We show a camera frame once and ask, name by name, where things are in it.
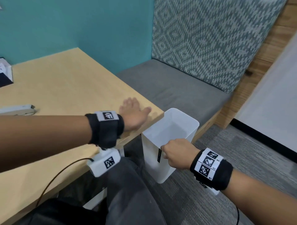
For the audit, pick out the person's right hand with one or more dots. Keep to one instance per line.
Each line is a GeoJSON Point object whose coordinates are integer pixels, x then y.
{"type": "Point", "coordinates": [179, 155]}

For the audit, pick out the person's left hand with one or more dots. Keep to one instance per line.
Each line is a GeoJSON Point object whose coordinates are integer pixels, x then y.
{"type": "Point", "coordinates": [132, 117]}

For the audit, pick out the person's left thumb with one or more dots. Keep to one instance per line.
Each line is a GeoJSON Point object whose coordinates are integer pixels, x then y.
{"type": "Point", "coordinates": [146, 110]}

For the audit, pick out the person's right fingers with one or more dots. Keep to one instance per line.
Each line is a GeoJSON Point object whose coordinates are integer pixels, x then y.
{"type": "Point", "coordinates": [170, 148]}

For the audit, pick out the white plastic bin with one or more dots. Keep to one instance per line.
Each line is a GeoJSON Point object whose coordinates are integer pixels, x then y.
{"type": "Point", "coordinates": [171, 129]}

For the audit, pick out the person's left forearm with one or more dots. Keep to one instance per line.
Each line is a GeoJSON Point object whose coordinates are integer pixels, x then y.
{"type": "Point", "coordinates": [46, 139]}

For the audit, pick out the person's right forearm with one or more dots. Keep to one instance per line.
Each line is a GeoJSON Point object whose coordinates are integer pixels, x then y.
{"type": "Point", "coordinates": [262, 199]}

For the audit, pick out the grey bench seat cushion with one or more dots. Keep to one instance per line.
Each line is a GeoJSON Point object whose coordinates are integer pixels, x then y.
{"type": "Point", "coordinates": [176, 90]}

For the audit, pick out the black left wrist band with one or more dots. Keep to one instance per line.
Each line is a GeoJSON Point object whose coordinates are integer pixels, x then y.
{"type": "Point", "coordinates": [105, 131]}

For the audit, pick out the black wrist band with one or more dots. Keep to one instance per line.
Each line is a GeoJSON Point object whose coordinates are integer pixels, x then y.
{"type": "Point", "coordinates": [212, 168]}
{"type": "Point", "coordinates": [105, 131]}

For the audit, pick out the black right wrist band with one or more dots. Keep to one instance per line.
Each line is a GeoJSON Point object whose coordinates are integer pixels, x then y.
{"type": "Point", "coordinates": [212, 168]}

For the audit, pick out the person's grey trousers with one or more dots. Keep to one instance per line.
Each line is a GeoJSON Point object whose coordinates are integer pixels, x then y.
{"type": "Point", "coordinates": [130, 194]}

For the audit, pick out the patterned bench back cushion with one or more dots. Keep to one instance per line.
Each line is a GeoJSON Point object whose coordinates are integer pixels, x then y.
{"type": "Point", "coordinates": [208, 39]}

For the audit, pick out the white panel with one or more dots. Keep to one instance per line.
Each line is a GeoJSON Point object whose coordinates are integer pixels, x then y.
{"type": "Point", "coordinates": [271, 99]}

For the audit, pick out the grey stapler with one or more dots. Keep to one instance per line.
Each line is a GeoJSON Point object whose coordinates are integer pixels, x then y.
{"type": "Point", "coordinates": [16, 109]}

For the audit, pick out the white and dark box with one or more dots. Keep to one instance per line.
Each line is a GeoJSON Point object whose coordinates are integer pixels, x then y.
{"type": "Point", "coordinates": [4, 74]}

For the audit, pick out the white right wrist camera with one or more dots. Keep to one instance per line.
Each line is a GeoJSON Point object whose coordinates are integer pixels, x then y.
{"type": "Point", "coordinates": [212, 189]}

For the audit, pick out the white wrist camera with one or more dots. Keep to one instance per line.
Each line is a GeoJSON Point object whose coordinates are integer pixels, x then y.
{"type": "Point", "coordinates": [104, 162]}
{"type": "Point", "coordinates": [212, 189]}

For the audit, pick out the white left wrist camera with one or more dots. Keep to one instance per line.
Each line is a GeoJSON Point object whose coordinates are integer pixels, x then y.
{"type": "Point", "coordinates": [104, 162]}

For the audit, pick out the wooden bench frame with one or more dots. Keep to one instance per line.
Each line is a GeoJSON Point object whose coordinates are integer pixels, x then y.
{"type": "Point", "coordinates": [259, 58]}

